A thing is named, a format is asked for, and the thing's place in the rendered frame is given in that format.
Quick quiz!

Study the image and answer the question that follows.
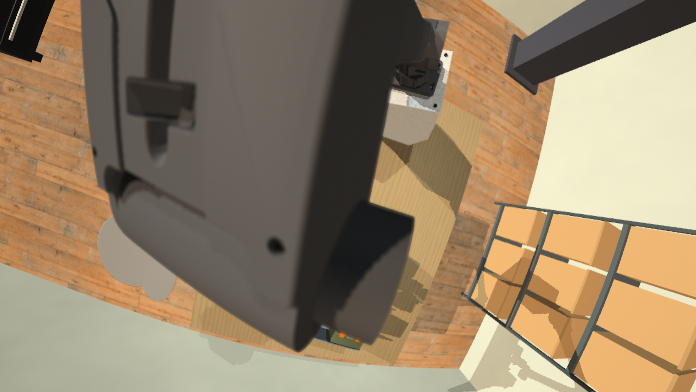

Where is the olive green tool case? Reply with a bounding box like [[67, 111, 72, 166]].
[[329, 328, 363, 349]]

